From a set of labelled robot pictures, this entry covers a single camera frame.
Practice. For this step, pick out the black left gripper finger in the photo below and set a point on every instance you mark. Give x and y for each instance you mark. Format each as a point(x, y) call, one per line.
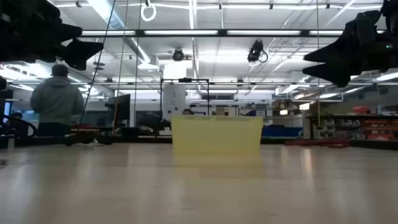
point(81, 51)
point(71, 32)

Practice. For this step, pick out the silver ventilation duct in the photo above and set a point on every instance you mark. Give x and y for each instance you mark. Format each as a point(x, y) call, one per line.
point(112, 18)

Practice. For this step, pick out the overhead LED light bar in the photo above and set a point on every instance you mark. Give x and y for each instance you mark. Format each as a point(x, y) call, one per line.
point(224, 32)

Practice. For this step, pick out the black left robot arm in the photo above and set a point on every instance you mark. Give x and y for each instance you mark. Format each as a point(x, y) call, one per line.
point(2, 83)

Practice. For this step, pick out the person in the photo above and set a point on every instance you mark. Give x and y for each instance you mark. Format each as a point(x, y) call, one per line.
point(57, 99)
point(187, 112)

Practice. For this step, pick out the white cylindrical tank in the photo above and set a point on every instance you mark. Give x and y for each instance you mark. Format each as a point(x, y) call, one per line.
point(174, 102)

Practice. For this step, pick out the black ceiling camera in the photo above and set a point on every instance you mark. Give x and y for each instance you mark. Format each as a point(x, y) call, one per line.
point(255, 51)

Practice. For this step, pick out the blue bin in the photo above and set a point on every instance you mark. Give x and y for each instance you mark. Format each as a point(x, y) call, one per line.
point(280, 131)

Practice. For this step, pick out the round black ceiling device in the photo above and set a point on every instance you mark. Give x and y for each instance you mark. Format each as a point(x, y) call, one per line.
point(178, 55)

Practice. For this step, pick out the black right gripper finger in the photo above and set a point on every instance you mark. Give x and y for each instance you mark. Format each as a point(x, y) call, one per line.
point(339, 73)
point(335, 53)

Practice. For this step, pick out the yellow translucent plastic bin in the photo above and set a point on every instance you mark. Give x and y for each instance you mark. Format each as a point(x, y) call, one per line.
point(217, 137)

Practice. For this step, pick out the black computer monitor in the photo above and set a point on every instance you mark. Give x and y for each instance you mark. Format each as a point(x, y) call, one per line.
point(121, 109)

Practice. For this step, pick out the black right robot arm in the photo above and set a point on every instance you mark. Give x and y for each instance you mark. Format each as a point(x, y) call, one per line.
point(391, 15)

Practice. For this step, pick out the red storage bins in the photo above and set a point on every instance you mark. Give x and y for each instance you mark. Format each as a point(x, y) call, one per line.
point(379, 129)

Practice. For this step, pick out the dark storage shelf unit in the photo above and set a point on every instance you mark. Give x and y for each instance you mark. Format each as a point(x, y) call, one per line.
point(329, 117)

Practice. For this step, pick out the black metal frame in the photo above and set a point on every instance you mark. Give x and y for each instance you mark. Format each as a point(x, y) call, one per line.
point(185, 80)

